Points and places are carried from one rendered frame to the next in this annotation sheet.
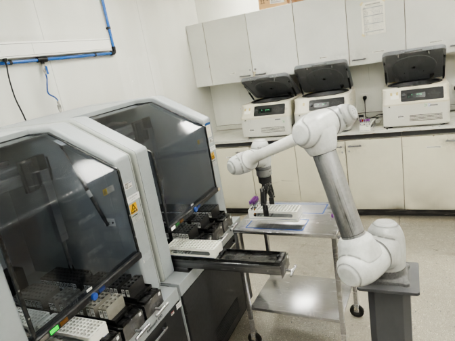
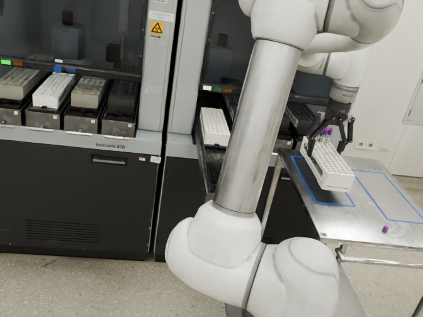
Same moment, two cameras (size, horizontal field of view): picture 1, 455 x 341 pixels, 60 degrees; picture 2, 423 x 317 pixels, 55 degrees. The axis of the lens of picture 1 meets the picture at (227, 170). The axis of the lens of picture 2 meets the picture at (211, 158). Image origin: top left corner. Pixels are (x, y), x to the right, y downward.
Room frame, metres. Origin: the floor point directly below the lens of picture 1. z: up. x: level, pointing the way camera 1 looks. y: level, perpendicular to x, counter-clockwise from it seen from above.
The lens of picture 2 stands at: (1.02, -1.07, 1.49)
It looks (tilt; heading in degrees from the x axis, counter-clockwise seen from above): 26 degrees down; 54
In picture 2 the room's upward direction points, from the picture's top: 10 degrees clockwise
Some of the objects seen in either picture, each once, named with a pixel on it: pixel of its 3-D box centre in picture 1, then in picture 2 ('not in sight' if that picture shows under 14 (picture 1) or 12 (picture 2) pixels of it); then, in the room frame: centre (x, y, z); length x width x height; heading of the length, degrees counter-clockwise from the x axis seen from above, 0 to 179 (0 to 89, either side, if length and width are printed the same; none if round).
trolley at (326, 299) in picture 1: (300, 275); (324, 277); (2.21, -0.35, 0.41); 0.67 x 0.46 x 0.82; 62
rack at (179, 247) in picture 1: (194, 249); (213, 126); (1.96, 0.25, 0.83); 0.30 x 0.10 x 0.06; 64
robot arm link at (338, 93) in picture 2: (263, 170); (343, 92); (2.15, -0.20, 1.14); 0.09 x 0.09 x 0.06
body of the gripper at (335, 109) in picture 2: (265, 183); (337, 112); (2.15, -0.20, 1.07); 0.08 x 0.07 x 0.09; 152
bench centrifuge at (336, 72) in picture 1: (324, 95); not in sight; (4.18, -1.14, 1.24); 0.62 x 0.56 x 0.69; 154
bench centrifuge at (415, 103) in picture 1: (414, 84); not in sight; (3.80, -1.90, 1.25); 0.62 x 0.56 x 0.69; 153
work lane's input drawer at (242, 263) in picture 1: (225, 260); (215, 156); (1.88, 0.09, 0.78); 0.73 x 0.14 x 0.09; 64
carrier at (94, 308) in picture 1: (101, 305); (87, 95); (1.53, 0.64, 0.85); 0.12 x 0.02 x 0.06; 154
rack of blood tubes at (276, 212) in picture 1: (275, 212); (325, 161); (2.13, -0.23, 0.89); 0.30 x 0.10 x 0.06; 62
